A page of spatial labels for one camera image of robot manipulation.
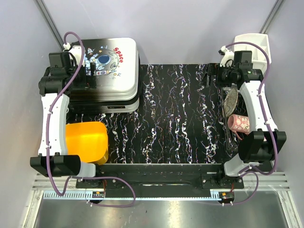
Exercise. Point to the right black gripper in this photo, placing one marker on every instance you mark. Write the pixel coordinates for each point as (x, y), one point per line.
(214, 69)

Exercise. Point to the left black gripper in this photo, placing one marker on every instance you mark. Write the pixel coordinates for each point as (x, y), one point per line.
(89, 81)

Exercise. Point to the white black space suitcase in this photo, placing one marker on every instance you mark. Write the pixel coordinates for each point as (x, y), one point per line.
(113, 83)

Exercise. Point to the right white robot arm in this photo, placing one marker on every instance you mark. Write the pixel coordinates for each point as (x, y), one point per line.
(259, 150)

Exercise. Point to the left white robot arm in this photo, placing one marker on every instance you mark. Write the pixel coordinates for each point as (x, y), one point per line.
(67, 68)

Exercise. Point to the grey patterned plate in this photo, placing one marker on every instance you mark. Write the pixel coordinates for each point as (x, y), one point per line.
(230, 102)

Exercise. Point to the white compartment organizer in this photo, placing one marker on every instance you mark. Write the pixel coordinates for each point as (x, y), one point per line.
(258, 58)

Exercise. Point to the pink patterned mug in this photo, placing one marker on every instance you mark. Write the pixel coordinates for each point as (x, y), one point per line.
(239, 124)

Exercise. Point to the orange plastic bin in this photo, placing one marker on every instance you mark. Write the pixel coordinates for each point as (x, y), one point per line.
(89, 141)

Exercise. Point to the black wire basket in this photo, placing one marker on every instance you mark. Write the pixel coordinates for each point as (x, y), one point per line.
(231, 139)

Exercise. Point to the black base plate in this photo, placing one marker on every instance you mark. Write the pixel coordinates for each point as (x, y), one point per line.
(162, 180)

